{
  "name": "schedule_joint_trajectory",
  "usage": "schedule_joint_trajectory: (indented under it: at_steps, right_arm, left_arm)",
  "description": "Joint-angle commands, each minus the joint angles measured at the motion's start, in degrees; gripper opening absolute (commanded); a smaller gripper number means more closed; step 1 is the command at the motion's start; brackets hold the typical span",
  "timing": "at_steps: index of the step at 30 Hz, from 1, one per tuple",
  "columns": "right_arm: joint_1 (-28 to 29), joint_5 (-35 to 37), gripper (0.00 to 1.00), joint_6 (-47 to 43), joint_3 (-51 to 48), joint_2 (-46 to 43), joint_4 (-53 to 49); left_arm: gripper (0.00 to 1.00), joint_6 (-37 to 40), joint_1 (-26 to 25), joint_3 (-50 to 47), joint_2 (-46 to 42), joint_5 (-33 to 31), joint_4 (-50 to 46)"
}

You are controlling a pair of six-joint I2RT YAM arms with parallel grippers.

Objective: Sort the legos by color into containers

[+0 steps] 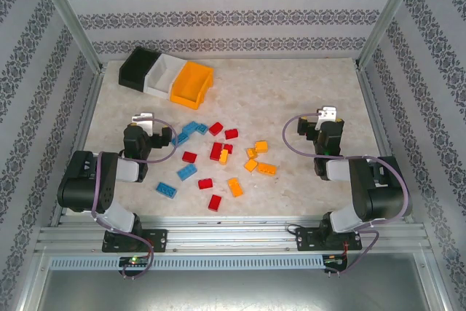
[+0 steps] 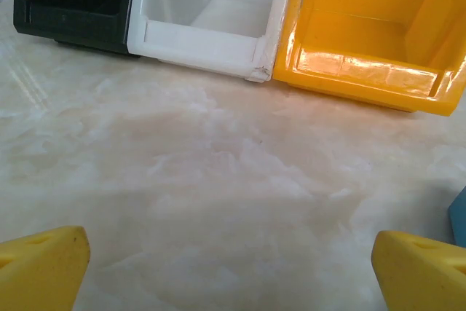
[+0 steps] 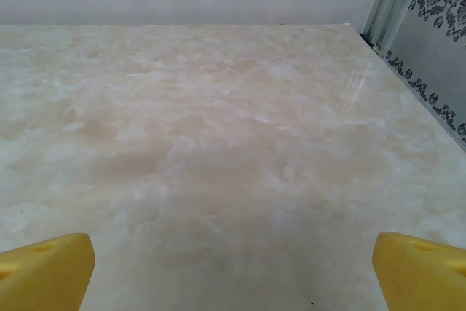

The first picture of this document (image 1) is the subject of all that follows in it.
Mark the blue lego brick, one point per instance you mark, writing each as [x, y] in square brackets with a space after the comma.
[201, 129]
[187, 172]
[181, 138]
[189, 128]
[166, 190]

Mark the black plastic bin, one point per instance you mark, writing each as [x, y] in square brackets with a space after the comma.
[136, 70]

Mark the white plastic bin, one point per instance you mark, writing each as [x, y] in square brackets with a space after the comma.
[162, 78]

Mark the orange plastic bin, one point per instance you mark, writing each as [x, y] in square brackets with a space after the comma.
[189, 87]

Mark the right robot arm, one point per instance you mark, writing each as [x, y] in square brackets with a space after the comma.
[378, 194]

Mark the grey metal shelf sheet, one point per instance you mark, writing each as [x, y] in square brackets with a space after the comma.
[233, 289]

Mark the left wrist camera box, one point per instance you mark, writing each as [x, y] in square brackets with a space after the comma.
[143, 117]

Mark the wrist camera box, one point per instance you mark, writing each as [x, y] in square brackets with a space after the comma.
[327, 112]
[143, 117]

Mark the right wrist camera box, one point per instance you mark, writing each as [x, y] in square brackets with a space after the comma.
[327, 112]

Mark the aluminium table side rail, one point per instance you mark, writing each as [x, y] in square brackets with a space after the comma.
[89, 107]
[375, 107]

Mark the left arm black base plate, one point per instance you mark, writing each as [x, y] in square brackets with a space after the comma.
[158, 240]

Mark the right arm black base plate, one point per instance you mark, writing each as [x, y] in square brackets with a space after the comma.
[306, 240]

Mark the aluminium mounting rail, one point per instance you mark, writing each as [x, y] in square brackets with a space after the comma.
[225, 234]

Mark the aluminium frame post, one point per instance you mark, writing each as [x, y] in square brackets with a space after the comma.
[389, 12]
[68, 12]

